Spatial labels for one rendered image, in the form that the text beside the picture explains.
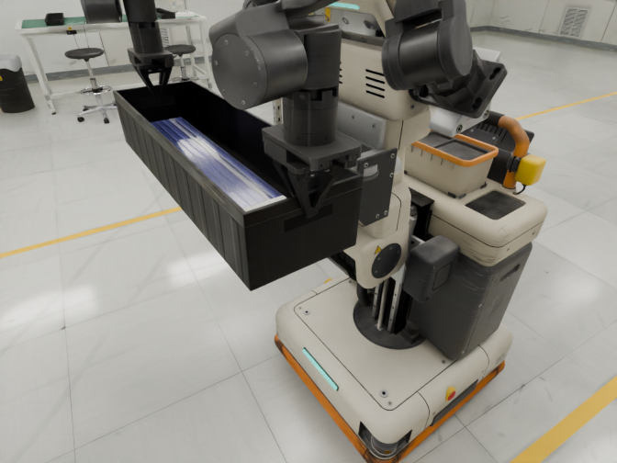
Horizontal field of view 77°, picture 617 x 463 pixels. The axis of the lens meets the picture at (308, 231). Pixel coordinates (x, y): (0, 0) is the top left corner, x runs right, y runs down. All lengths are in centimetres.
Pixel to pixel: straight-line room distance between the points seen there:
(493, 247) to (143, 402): 132
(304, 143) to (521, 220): 81
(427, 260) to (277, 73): 73
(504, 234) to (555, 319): 112
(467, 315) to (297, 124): 92
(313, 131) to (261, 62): 11
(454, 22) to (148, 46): 58
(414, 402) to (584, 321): 113
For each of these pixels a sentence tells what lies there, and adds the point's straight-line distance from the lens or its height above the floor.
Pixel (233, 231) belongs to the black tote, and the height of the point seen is 109.
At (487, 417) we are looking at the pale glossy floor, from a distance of 167.
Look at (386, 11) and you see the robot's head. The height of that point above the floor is 128.
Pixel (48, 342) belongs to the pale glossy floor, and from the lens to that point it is 206.
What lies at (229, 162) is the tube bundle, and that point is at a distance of 70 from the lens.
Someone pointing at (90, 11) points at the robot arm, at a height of 127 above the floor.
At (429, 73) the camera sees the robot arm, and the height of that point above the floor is 122.
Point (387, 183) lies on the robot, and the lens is 81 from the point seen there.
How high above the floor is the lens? 135
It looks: 36 degrees down
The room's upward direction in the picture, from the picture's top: straight up
